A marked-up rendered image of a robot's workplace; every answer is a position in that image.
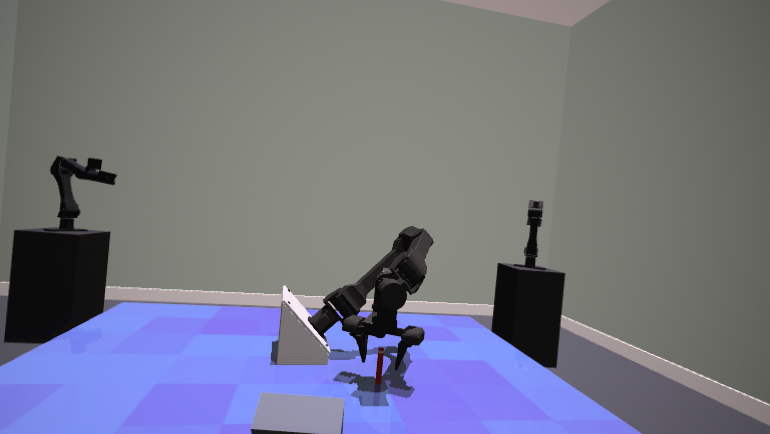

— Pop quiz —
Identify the red peg with white band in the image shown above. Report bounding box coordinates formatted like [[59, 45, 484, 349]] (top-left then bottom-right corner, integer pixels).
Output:
[[375, 347, 384, 384]]

